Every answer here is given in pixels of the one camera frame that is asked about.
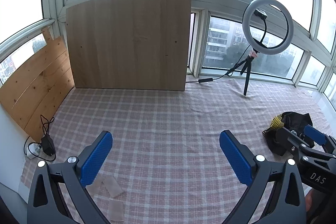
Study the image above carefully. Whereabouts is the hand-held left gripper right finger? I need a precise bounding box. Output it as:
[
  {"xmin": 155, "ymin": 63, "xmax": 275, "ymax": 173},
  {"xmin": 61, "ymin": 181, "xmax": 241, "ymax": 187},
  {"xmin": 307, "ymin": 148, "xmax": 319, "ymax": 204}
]
[{"xmin": 219, "ymin": 130, "xmax": 307, "ymax": 224}]

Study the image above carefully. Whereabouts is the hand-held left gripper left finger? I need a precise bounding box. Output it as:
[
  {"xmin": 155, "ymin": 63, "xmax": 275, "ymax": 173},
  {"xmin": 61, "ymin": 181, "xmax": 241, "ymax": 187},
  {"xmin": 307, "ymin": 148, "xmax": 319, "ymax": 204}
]
[{"xmin": 27, "ymin": 131, "xmax": 114, "ymax": 224}]

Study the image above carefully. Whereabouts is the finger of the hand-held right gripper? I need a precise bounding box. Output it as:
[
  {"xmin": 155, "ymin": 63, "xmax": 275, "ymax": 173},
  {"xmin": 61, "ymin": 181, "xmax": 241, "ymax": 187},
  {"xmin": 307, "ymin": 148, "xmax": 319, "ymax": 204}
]
[
  {"xmin": 303, "ymin": 125, "xmax": 336, "ymax": 155},
  {"xmin": 273, "ymin": 127, "xmax": 315, "ymax": 157}
]

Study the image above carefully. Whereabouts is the black garment with yellow print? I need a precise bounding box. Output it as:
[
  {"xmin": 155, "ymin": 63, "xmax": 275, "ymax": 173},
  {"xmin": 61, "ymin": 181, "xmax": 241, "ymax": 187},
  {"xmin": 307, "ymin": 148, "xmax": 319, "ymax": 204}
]
[{"xmin": 262, "ymin": 112, "xmax": 314, "ymax": 156}]

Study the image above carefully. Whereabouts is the person's right hand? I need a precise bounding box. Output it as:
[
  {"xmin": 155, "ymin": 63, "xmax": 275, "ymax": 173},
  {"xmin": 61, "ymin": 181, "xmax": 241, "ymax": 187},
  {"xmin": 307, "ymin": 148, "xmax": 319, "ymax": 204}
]
[{"xmin": 305, "ymin": 188, "xmax": 315, "ymax": 214}]

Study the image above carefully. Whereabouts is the clear tape patch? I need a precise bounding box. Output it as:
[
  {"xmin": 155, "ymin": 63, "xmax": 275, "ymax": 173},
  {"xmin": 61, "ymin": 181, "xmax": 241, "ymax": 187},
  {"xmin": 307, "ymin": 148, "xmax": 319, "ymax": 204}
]
[
  {"xmin": 109, "ymin": 199, "xmax": 124, "ymax": 223},
  {"xmin": 85, "ymin": 179, "xmax": 105, "ymax": 197},
  {"xmin": 101, "ymin": 176, "xmax": 124, "ymax": 198}
]

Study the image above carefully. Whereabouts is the black power adapter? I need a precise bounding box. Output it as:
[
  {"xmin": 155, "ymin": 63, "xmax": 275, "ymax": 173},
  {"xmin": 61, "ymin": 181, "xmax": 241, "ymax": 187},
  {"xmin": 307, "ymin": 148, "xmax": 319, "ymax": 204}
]
[{"xmin": 41, "ymin": 136, "xmax": 56, "ymax": 157}]

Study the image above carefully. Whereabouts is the white power strip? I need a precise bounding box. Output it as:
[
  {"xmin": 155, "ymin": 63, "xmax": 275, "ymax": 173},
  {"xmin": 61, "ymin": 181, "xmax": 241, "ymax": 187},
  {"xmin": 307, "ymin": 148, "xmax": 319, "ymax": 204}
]
[{"xmin": 26, "ymin": 143, "xmax": 42, "ymax": 160}]

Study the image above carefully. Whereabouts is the black tripod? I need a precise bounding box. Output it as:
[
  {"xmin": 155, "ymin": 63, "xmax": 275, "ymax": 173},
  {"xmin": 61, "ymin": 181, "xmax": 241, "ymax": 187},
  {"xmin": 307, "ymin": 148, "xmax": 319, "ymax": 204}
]
[{"xmin": 232, "ymin": 48, "xmax": 259, "ymax": 96}]

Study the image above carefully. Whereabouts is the pink plaid cloth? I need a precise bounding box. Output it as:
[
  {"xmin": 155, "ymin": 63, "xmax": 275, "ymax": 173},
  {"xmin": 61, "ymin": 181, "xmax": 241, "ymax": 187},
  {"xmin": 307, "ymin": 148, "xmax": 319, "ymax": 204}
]
[{"xmin": 20, "ymin": 77, "xmax": 326, "ymax": 224}]

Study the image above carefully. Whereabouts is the pine plank panel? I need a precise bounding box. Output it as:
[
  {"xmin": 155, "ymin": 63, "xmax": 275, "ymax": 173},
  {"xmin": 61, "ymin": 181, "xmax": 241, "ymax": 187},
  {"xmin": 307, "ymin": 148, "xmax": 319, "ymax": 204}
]
[{"xmin": 0, "ymin": 26, "xmax": 76, "ymax": 139}]

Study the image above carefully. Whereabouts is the light wooden board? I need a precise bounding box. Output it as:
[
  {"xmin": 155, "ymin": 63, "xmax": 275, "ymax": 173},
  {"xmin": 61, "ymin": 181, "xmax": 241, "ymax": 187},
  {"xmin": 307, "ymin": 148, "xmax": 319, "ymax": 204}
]
[{"xmin": 66, "ymin": 0, "xmax": 192, "ymax": 92}]

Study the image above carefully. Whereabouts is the apartment building outside window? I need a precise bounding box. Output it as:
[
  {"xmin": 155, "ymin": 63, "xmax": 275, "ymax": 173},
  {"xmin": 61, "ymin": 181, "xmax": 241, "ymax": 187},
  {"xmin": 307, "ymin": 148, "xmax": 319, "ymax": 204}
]
[{"xmin": 205, "ymin": 17, "xmax": 254, "ymax": 63}]

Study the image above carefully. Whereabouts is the black gooseneck phone holder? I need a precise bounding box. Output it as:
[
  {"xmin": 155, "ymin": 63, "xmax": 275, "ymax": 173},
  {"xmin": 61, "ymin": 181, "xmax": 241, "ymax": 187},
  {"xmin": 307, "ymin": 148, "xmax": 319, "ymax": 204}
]
[{"xmin": 253, "ymin": 8, "xmax": 269, "ymax": 48}]

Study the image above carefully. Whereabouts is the black adapter cable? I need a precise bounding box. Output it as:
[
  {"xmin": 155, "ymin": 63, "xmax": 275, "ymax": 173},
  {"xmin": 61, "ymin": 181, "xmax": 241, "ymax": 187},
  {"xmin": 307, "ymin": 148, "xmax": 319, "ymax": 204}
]
[{"xmin": 24, "ymin": 114, "xmax": 57, "ymax": 162}]

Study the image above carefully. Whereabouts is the black ring light cable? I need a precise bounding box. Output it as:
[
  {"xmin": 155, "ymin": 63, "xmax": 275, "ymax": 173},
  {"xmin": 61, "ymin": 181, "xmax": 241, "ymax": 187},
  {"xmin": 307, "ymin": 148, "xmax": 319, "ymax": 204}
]
[{"xmin": 186, "ymin": 46, "xmax": 254, "ymax": 83}]

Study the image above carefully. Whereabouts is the white ring light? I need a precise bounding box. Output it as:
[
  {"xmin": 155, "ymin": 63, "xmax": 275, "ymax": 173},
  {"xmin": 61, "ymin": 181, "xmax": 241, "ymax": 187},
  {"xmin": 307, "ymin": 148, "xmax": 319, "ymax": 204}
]
[{"xmin": 242, "ymin": 0, "xmax": 294, "ymax": 53}]

